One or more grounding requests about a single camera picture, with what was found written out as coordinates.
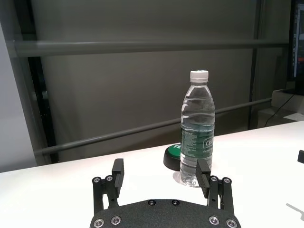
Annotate black computer monitor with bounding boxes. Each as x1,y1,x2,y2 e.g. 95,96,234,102
286,0,304,95

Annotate green button with black base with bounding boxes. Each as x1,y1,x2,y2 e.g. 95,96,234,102
162,143,182,171

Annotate white monitor riser box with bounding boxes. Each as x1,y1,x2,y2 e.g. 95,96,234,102
272,89,304,112

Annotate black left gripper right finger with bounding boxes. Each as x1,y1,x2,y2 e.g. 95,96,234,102
195,159,235,212

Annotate clear plastic water bottle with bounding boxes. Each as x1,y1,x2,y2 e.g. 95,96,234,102
179,70,216,188

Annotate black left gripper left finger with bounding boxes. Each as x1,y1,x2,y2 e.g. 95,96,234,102
92,158,125,213

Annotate grey horizontal handrail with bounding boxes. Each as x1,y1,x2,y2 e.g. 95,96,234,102
34,97,273,156
14,39,289,57

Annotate black monitor cable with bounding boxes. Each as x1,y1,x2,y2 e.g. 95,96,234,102
265,94,297,128

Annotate grey vertical post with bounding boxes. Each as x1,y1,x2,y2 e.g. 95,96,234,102
248,0,266,130

